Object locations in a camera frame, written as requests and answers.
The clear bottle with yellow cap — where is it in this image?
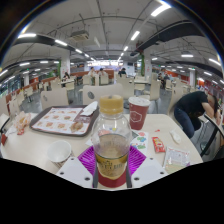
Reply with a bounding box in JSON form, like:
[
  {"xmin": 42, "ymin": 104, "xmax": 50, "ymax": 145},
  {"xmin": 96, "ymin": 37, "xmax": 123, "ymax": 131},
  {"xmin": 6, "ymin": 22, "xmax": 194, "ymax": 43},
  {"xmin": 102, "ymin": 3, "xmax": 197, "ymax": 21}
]
[{"xmin": 90, "ymin": 94, "xmax": 133, "ymax": 181}]

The clear plastic wrapper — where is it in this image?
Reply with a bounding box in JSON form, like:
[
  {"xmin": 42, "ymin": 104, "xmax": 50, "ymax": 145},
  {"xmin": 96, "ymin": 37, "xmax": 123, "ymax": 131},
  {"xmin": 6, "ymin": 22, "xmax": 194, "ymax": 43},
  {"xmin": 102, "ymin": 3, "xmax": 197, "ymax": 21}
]
[{"xmin": 162, "ymin": 146, "xmax": 192, "ymax": 174}]

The paper bag with fried snacks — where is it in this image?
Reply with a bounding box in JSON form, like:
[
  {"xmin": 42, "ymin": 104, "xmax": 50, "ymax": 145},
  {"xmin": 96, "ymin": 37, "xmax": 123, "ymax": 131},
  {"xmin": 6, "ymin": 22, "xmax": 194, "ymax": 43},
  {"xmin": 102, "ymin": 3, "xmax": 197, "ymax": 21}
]
[{"xmin": 11, "ymin": 110, "xmax": 32, "ymax": 136}]

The dark food tray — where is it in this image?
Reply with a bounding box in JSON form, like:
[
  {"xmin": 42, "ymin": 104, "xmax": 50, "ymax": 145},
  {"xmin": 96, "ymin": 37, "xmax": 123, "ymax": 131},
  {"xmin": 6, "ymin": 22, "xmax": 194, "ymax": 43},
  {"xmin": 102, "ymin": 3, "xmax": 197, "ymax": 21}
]
[{"xmin": 29, "ymin": 105, "xmax": 100, "ymax": 138}]

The beige chair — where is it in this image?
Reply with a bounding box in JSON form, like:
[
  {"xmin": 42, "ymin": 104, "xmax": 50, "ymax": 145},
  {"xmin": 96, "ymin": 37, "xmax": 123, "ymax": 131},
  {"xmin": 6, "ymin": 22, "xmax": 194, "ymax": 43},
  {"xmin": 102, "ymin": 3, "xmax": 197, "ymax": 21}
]
[
  {"xmin": 82, "ymin": 83, "xmax": 124, "ymax": 106},
  {"xmin": 40, "ymin": 88, "xmax": 70, "ymax": 110}
]

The houndstooth mug with gold handle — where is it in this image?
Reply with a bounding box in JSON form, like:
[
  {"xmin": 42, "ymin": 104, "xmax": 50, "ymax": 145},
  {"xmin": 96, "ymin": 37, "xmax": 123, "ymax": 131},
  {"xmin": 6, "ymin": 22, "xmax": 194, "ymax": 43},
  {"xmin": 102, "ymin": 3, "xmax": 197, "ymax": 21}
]
[{"xmin": 46, "ymin": 139, "xmax": 74, "ymax": 169}]

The red paper cup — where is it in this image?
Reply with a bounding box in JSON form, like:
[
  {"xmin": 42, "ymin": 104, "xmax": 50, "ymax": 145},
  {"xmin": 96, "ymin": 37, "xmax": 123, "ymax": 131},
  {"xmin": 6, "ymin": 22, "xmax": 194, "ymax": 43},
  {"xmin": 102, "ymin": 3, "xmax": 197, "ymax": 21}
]
[{"xmin": 128, "ymin": 96, "xmax": 152, "ymax": 131}]

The group of ceiling lights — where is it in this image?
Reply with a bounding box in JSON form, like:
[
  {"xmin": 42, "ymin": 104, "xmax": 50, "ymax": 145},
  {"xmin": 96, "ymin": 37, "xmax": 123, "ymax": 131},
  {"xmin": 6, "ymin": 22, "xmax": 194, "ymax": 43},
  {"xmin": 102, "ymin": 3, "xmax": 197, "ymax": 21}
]
[{"xmin": 0, "ymin": 3, "xmax": 224, "ymax": 85}]

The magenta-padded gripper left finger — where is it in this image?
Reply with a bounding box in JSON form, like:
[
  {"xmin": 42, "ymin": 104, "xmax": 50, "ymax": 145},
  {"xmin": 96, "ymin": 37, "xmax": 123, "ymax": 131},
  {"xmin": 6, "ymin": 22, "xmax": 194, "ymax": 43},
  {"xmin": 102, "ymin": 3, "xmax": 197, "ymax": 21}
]
[{"xmin": 56, "ymin": 145, "xmax": 100, "ymax": 189}]

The small white sachet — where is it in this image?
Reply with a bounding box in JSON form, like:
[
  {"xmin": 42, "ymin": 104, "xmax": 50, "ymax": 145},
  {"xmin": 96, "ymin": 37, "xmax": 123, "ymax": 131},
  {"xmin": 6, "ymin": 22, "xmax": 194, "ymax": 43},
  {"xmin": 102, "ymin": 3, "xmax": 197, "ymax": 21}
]
[{"xmin": 169, "ymin": 129, "xmax": 183, "ymax": 145}]

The ceiling air conditioner unit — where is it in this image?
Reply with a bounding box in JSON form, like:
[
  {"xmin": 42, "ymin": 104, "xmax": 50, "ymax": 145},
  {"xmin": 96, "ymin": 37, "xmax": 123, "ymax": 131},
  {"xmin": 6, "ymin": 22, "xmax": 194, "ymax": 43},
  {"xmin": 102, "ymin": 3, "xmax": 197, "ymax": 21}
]
[{"xmin": 70, "ymin": 29, "xmax": 90, "ymax": 42}]

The white table with black edge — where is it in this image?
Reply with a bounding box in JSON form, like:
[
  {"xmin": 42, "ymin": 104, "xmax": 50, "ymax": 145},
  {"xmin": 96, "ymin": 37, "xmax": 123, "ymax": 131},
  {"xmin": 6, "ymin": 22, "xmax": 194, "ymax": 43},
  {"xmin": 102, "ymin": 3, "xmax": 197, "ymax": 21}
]
[
  {"xmin": 0, "ymin": 113, "xmax": 11, "ymax": 134},
  {"xmin": 203, "ymin": 113, "xmax": 224, "ymax": 158}
]

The colourful sticker sheet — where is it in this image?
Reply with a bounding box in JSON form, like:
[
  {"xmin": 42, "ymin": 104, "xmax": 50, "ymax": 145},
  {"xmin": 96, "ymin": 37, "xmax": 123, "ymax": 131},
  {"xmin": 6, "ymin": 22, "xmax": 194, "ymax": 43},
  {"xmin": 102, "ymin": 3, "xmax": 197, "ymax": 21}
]
[{"xmin": 85, "ymin": 129, "xmax": 150, "ymax": 156}]

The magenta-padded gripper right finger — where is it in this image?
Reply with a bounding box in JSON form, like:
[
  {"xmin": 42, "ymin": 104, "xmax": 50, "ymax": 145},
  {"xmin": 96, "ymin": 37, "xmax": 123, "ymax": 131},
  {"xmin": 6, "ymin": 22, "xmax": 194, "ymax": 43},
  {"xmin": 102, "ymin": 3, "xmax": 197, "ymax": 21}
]
[{"xmin": 125, "ymin": 145, "xmax": 168, "ymax": 189}]

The group of beige chairs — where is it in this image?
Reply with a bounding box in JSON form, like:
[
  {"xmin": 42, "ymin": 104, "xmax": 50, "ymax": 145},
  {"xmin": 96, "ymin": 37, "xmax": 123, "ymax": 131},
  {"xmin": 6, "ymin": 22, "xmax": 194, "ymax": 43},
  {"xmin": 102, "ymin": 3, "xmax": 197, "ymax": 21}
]
[{"xmin": 0, "ymin": 73, "xmax": 201, "ymax": 118}]

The person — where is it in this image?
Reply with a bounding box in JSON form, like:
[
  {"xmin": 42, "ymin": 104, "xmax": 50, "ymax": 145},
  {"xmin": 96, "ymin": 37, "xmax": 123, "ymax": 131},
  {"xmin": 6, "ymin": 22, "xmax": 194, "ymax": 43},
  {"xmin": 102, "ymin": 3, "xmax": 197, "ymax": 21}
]
[
  {"xmin": 98, "ymin": 67, "xmax": 108, "ymax": 78},
  {"xmin": 117, "ymin": 67, "xmax": 128, "ymax": 78},
  {"xmin": 157, "ymin": 71, "xmax": 171, "ymax": 88},
  {"xmin": 87, "ymin": 66, "xmax": 97, "ymax": 79},
  {"xmin": 61, "ymin": 71, "xmax": 72, "ymax": 83},
  {"xmin": 173, "ymin": 90, "xmax": 222, "ymax": 139}
]

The fried food piece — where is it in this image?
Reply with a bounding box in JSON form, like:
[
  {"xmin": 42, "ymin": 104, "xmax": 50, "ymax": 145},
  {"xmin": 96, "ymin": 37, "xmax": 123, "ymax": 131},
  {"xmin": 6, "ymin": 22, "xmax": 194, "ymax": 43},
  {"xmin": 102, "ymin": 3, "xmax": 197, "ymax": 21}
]
[{"xmin": 69, "ymin": 120, "xmax": 84, "ymax": 133}]

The white crumpled napkin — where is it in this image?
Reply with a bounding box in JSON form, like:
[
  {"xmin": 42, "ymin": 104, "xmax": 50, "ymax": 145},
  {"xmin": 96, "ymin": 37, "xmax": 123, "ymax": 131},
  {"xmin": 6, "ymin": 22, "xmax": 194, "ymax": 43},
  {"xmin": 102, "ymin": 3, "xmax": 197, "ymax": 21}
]
[{"xmin": 79, "ymin": 100, "xmax": 99, "ymax": 117}]

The red ketchup packet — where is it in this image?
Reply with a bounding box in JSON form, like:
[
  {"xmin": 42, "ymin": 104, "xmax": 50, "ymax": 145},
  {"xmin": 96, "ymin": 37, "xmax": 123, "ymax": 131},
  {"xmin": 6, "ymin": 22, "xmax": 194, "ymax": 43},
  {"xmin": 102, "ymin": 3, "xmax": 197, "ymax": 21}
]
[{"xmin": 151, "ymin": 136, "xmax": 167, "ymax": 154}]

